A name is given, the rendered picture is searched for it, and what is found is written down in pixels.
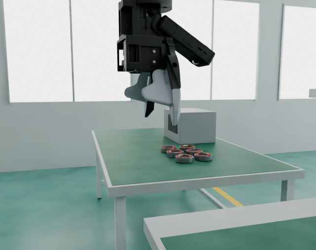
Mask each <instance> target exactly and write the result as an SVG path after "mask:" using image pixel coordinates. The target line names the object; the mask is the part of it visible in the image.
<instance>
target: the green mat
mask: <svg viewBox="0 0 316 250"><path fill-rule="evenodd" d="M160 239H161V241H162V243H163V245H164V247H165V249H166V250H316V216H312V217H305V218H298V219H291V220H284V221H277V222H269V223H262V224H255V225H248V226H241V227H234V228H227V229H220V230H213V231H206V232H199V233H192V234H185V235H178V236H170V237H163V238H160Z"/></svg>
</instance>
